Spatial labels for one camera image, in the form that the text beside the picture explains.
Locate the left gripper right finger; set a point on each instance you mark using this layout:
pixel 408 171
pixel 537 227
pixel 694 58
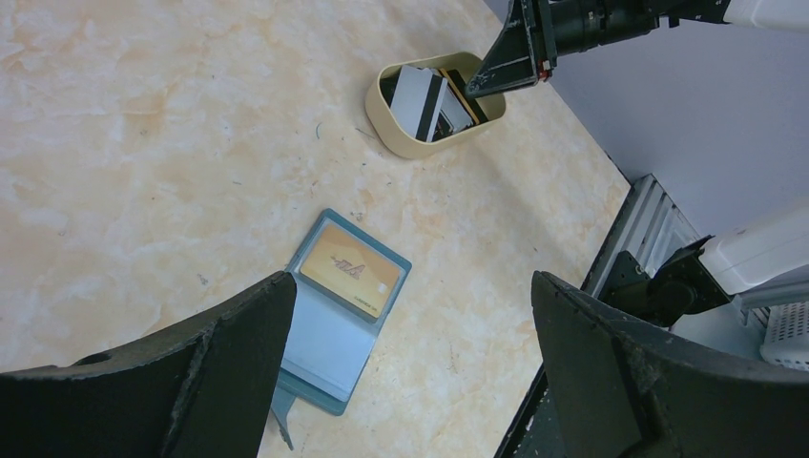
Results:
pixel 623 387

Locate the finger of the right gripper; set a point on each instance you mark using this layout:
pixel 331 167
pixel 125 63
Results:
pixel 520 55

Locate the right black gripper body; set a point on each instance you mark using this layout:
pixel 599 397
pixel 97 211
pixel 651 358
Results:
pixel 567 27

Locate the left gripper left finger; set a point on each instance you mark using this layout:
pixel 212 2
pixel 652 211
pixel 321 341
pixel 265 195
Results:
pixel 201 387

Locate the cream oval card tray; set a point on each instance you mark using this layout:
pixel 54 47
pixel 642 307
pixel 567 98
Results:
pixel 396 140

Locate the white magnetic stripe card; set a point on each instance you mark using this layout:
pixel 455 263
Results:
pixel 417 100

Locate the blue card holder wallet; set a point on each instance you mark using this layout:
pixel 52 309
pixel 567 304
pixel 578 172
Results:
pixel 329 344

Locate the yellow credit card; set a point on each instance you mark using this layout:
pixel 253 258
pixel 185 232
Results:
pixel 352 270

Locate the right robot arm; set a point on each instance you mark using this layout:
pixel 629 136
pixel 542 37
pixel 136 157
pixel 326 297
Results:
pixel 711 97

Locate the credit cards stack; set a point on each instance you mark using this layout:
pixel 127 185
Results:
pixel 458 112

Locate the white perforated basket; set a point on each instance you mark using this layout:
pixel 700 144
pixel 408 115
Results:
pixel 786 338

